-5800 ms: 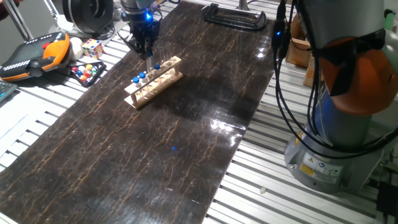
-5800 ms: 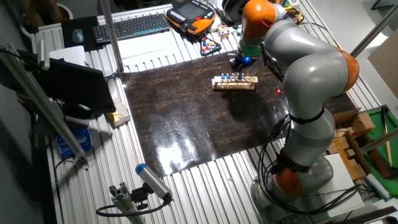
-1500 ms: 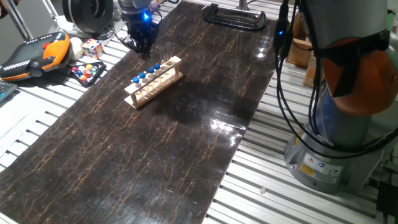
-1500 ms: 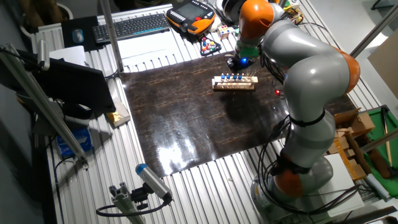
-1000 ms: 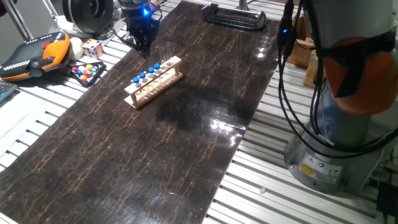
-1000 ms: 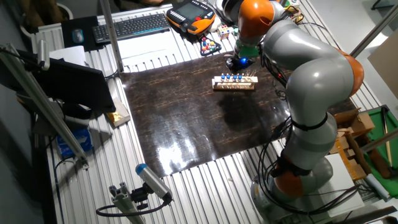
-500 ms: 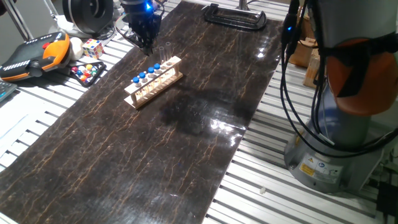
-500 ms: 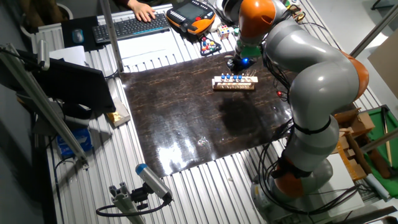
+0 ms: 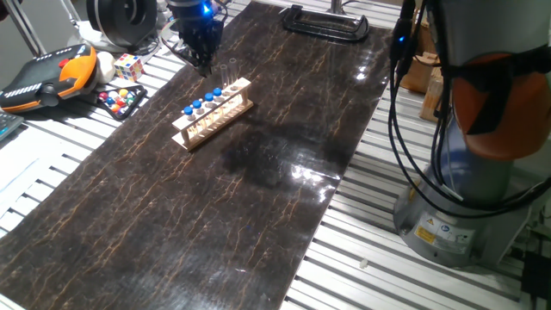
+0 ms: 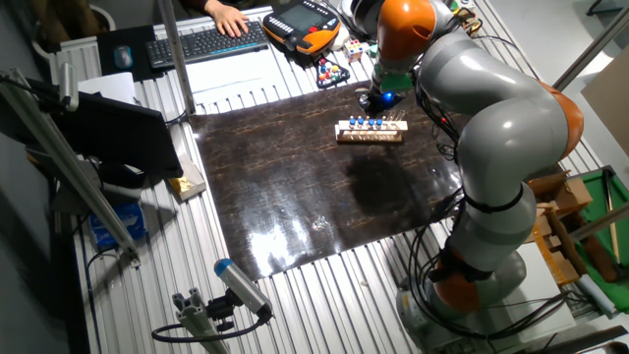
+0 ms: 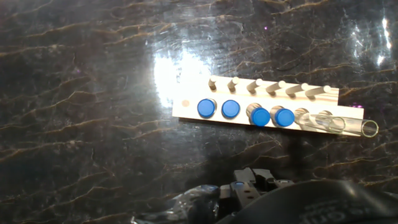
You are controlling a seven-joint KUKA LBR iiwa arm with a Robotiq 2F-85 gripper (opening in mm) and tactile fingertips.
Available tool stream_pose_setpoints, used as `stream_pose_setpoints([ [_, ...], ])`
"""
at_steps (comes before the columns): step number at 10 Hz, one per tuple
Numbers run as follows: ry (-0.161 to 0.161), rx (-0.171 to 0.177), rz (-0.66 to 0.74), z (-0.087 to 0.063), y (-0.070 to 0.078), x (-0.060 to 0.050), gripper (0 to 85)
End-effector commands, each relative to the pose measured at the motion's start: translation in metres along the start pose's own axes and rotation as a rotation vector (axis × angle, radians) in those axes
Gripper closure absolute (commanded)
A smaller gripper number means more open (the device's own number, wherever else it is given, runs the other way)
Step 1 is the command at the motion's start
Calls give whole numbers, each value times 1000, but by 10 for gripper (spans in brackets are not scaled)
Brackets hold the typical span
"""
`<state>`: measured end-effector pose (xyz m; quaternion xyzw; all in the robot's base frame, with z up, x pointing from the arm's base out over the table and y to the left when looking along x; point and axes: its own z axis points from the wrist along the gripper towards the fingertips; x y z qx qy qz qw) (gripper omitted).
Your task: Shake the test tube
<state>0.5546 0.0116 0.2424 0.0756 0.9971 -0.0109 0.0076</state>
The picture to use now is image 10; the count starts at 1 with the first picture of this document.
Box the silver camera bar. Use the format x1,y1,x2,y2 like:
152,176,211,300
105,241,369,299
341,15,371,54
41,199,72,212
58,62,80,112

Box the silver camera with blue end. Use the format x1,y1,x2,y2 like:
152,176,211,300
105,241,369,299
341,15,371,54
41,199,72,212
213,258,274,319

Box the black triangle tray with balls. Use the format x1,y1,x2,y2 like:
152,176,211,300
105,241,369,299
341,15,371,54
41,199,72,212
315,57,352,90

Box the person forearm dark sleeve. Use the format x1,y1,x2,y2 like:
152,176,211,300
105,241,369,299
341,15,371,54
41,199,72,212
179,0,217,15

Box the grey computer mouse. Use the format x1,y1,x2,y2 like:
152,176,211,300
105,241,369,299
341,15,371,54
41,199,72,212
113,44,135,70

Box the black keyboard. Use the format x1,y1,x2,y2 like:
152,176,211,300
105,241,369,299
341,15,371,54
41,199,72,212
145,20,270,70

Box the aluminium frame post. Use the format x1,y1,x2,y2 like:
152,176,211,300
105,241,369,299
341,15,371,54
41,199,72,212
156,0,197,115
552,4,629,92

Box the black mouse pad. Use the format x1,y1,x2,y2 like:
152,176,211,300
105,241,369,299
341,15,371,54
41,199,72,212
95,25,166,83

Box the wooden block stack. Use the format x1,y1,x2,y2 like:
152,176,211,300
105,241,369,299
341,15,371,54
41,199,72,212
525,171,594,289

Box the person hand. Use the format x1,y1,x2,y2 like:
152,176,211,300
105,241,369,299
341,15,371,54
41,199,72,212
203,0,251,39

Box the green gripper mount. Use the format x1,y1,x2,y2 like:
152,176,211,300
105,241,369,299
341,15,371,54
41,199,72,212
372,73,415,93

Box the aluminium camera stand profile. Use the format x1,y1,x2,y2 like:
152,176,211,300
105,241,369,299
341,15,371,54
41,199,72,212
171,287,232,354

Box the wooden test tube rack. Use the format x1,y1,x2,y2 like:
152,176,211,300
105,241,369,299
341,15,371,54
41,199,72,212
334,117,409,145

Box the black camera cable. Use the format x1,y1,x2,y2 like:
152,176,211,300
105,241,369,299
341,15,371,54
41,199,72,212
150,314,272,344

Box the orange and black teach pendant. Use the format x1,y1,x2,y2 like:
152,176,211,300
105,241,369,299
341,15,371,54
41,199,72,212
261,0,342,56

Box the white paper sheet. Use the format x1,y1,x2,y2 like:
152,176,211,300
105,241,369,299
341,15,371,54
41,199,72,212
77,72,137,105
185,46,296,107

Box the dark marble pattern mat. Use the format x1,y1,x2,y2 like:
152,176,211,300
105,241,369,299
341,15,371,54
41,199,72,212
189,81,473,281

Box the black monitor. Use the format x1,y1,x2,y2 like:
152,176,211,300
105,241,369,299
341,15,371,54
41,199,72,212
27,90,184,181

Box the rubik's cube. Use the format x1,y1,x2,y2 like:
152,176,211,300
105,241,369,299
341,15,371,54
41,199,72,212
343,38,365,64

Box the aluminium diagonal frame beam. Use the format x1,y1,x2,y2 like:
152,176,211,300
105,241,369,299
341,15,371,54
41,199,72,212
0,68,142,266

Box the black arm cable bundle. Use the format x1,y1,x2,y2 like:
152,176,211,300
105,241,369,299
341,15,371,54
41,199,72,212
407,19,574,340

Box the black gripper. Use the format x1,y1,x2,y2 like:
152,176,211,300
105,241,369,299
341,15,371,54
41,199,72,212
357,87,403,117

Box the brown cardboard sheet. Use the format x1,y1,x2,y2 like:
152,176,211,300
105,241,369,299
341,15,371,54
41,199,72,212
581,46,629,158

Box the green toy pool table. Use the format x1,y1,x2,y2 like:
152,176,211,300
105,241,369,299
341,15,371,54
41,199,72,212
572,166,629,314

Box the blue tissue pack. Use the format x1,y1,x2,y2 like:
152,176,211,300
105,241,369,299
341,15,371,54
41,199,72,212
87,202,147,250

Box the white round bin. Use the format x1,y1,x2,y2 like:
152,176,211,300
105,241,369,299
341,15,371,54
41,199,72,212
31,4,117,60

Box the small wooden block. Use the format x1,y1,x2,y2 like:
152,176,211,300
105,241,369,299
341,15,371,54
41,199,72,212
168,151,207,202

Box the black round spool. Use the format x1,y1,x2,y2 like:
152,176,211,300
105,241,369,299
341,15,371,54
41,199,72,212
341,0,382,38

